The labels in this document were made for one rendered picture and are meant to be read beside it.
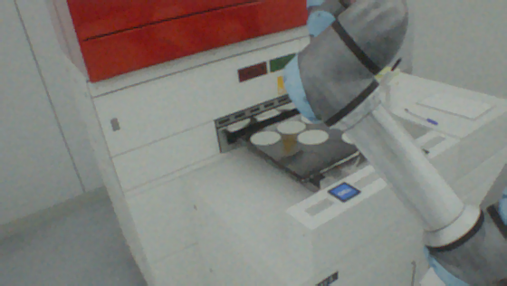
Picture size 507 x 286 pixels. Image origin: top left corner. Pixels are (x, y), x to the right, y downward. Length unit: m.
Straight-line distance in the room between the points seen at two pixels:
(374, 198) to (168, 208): 0.74
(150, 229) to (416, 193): 0.96
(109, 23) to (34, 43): 1.56
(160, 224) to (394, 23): 1.04
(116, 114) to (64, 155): 1.64
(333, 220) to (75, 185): 2.29
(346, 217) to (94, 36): 0.77
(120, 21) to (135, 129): 0.33
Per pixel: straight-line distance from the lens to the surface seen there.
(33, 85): 2.66
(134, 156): 1.25
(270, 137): 1.31
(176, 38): 1.15
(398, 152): 0.66
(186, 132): 1.29
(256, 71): 1.35
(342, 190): 0.92
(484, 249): 0.74
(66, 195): 2.93
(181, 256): 1.52
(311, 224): 0.83
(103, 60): 1.10
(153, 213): 1.37
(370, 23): 0.62
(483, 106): 1.39
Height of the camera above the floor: 1.49
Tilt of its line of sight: 27 degrees down
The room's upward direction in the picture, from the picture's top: 8 degrees counter-clockwise
